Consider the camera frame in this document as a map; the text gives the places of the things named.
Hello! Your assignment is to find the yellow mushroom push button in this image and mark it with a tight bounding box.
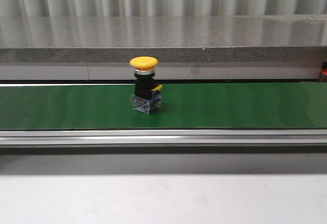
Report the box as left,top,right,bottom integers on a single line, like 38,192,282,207
130,56,162,114

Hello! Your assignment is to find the green conveyor belt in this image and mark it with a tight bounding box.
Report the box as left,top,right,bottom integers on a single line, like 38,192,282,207
1,82,326,130

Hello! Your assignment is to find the grey speckled stone counter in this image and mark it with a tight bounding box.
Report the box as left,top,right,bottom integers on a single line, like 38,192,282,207
1,15,326,82

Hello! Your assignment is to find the aluminium conveyor frame rail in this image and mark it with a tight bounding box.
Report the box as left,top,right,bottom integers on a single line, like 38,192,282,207
1,129,326,148

